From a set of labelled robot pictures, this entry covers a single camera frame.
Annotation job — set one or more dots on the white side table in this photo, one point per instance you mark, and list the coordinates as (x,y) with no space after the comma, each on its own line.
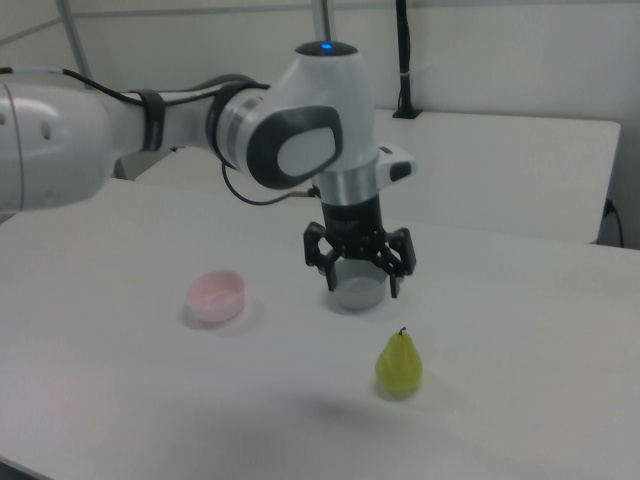
(500,170)

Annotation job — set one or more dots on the grey bowl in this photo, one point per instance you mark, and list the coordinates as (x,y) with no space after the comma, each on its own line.
(359,292)

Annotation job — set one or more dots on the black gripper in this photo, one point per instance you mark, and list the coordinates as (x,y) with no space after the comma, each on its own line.
(350,225)

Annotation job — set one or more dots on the yellow-green ball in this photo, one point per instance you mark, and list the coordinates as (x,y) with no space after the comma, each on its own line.
(399,365)

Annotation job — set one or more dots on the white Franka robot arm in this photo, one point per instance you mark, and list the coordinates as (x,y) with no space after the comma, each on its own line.
(310,95)

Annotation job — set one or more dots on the aluminium frame post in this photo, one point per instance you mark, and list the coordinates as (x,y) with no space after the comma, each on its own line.
(321,20)

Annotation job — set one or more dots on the pink bowl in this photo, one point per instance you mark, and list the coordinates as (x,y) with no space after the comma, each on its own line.
(216,296)

